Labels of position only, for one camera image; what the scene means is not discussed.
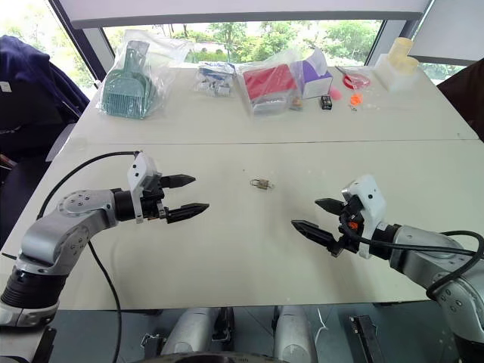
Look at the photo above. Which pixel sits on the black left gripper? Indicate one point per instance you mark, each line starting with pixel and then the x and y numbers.
pixel 152 202

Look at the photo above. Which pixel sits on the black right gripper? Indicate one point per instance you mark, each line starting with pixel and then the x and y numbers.
pixel 349 230

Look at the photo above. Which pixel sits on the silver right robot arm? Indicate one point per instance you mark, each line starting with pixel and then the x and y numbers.
pixel 435 249

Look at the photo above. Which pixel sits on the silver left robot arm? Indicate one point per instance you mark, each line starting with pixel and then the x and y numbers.
pixel 56 234

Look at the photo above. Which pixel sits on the silver robot leg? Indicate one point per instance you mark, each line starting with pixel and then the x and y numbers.
pixel 293 332
pixel 189 329

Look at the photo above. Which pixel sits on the small black box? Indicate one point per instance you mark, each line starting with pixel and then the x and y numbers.
pixel 326 102

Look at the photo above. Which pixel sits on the small packaged brass padlock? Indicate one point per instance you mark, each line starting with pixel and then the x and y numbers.
pixel 296 103

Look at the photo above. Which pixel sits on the clear bag of small parts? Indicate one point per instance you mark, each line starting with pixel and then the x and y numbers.
pixel 215 81

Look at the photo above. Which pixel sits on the small orange item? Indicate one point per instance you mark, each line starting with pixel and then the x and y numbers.
pixel 356 100

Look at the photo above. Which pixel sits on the pink plastic item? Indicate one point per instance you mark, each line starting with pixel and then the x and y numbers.
pixel 336 93

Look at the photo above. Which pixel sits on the purple tissue box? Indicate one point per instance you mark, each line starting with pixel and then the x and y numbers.
pixel 317 81

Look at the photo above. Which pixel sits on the bagged green plastic dustpan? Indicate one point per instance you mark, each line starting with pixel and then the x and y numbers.
pixel 166 56

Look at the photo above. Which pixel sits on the red box in plastic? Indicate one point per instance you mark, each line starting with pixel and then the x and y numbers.
pixel 268 81

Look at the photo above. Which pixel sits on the translucent plastic container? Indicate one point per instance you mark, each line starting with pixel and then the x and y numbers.
pixel 397 81

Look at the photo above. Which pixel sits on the black office chair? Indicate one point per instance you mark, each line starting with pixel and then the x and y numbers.
pixel 26 151

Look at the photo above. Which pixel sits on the dark rounded robot torso edge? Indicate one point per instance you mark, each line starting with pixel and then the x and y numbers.
pixel 219 358

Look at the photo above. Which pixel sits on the brown chair back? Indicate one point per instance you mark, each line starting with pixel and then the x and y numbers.
pixel 465 94

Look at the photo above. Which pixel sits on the dark blue jacket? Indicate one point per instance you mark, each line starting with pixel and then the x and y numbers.
pixel 30 72

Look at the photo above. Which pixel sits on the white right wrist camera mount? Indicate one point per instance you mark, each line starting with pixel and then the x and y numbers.
pixel 368 200

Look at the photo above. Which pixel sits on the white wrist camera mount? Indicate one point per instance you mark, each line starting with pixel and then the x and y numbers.
pixel 138 166
pixel 368 200

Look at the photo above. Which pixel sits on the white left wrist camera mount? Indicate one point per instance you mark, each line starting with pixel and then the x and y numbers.
pixel 138 166

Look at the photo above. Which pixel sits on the black metal bracket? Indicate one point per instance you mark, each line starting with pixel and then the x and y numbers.
pixel 368 336

